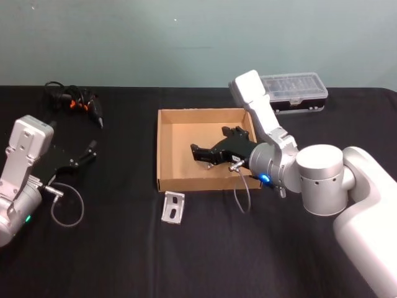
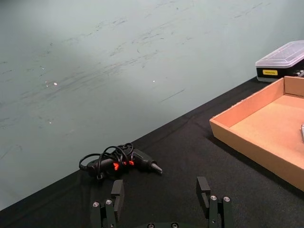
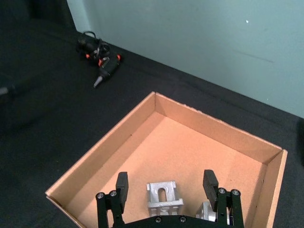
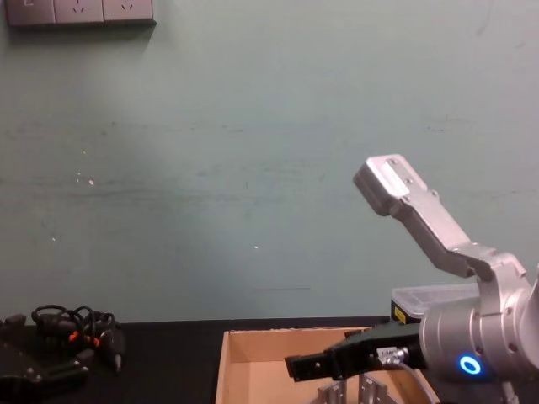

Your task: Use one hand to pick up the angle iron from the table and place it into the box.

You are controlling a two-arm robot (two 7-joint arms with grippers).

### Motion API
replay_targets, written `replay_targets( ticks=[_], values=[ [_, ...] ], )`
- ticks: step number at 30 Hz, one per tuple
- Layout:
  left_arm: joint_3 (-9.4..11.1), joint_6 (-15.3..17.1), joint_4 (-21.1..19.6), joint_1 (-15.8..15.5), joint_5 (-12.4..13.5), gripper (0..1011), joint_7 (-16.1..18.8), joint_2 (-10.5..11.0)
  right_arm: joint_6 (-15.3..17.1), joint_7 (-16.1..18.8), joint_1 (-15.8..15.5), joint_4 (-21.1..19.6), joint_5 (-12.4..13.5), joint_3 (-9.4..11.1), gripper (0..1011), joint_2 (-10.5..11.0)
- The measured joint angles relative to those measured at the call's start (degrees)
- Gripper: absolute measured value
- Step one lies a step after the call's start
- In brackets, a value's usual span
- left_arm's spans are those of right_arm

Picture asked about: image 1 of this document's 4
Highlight black corded tool orange parts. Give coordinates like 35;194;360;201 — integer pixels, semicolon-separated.
43;81;105;130

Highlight thin grey gripper cable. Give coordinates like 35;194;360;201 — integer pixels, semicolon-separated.
228;160;265;215
44;182;86;228

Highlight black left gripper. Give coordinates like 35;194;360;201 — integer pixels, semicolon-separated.
30;120;98;186

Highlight silver metal angle bracket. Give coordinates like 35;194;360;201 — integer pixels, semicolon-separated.
160;190;186;225

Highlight black table cloth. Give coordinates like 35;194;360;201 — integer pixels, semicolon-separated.
0;84;397;298

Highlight thin grey right gripper cable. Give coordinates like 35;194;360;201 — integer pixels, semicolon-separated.
228;160;265;215

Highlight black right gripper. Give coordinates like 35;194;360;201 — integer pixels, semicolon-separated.
190;125;259;171

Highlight shallow brown cardboard tray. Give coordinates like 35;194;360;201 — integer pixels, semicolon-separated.
156;107;263;192

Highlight thin grey left gripper cable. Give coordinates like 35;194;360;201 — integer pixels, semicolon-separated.
44;182;86;228

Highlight clear plastic case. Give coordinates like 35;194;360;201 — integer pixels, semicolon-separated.
259;72;329;116

